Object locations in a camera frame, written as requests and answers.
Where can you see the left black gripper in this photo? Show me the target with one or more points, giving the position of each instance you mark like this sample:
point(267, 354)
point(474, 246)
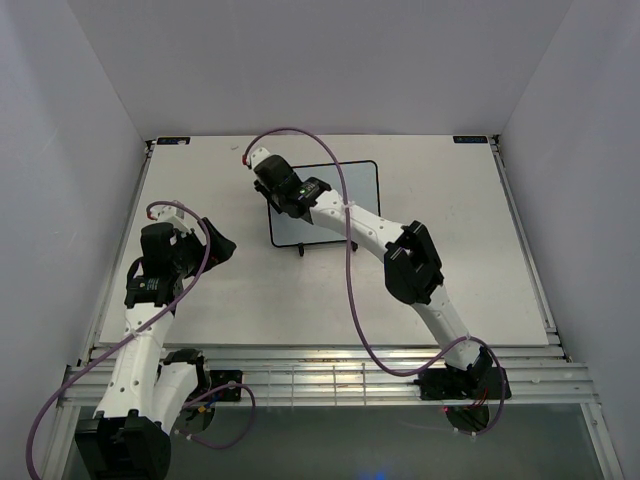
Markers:
point(222, 249)

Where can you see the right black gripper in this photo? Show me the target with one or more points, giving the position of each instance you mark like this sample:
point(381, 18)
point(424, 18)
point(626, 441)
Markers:
point(259, 186)

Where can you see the small black-framed whiteboard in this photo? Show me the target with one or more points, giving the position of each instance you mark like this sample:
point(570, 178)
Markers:
point(362, 182)

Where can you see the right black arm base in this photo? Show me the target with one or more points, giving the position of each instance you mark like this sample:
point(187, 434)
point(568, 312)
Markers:
point(482, 380)

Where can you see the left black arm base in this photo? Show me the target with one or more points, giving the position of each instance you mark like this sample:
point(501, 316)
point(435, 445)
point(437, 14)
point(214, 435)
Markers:
point(218, 378)

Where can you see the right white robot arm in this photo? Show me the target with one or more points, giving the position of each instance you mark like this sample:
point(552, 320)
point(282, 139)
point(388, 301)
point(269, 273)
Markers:
point(411, 264)

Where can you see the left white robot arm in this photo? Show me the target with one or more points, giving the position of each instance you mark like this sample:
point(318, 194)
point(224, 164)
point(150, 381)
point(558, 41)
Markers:
point(128, 436)

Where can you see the left blue table label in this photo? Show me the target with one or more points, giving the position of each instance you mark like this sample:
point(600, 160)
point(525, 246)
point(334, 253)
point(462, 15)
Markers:
point(173, 141)

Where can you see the blue table label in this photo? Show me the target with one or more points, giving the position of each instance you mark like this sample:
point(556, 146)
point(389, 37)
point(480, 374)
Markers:
point(470, 139)
point(173, 141)

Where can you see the right blue table label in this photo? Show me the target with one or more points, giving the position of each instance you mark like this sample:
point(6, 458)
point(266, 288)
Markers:
point(470, 139)

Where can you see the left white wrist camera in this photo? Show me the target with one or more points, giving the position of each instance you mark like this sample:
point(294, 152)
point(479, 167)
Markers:
point(169, 214)

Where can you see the wire whiteboard easel stand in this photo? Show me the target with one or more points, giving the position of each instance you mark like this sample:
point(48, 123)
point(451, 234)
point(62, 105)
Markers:
point(303, 248)

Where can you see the aluminium extrusion rail frame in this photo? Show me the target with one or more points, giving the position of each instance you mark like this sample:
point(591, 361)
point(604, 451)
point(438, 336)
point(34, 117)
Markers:
point(336, 377)

